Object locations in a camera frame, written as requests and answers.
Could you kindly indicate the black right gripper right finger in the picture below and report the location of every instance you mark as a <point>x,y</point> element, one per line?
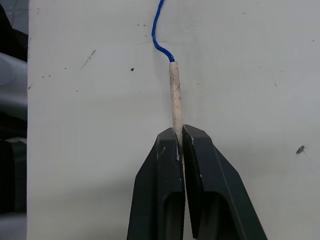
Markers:
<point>215,180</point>

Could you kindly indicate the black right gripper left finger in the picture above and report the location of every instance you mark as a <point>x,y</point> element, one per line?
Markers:
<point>157,180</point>

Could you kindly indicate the blue lace with white tip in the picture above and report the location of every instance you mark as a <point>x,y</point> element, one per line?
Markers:
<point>175,95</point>

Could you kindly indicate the black robot body part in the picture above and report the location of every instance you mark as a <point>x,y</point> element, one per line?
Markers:
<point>11,175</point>

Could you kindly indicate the silver robot body part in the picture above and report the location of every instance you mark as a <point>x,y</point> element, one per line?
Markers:
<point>12,80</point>

